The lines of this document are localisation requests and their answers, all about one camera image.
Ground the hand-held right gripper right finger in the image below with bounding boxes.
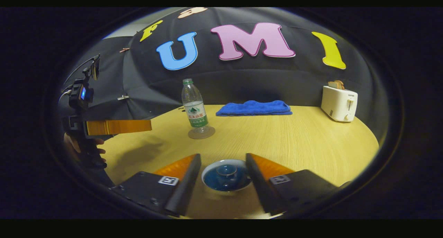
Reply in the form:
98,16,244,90
246,153,341,216

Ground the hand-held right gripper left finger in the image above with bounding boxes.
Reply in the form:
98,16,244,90
111,153,202,218

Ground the round brown coaster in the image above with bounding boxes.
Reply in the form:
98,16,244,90
188,125,216,140

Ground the clear plastic water bottle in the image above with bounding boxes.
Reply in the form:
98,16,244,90
182,78,209,130

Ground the blue towel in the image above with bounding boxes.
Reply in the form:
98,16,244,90
216,100,293,117

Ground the white toaster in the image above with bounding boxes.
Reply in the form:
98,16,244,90
321,86,359,123

